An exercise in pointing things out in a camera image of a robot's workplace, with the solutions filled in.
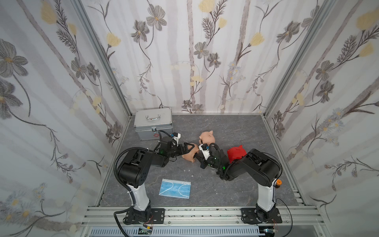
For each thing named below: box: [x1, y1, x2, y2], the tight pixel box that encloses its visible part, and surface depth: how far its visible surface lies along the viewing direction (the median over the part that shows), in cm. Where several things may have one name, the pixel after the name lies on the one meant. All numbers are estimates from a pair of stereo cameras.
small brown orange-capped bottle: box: [275, 178, 283, 189], surface depth 78 cm
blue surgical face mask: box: [158, 178, 191, 199], surface depth 85 cm
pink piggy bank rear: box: [198, 129, 216, 147], surface depth 99 cm
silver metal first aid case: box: [133, 107, 174, 141], surface depth 98 cm
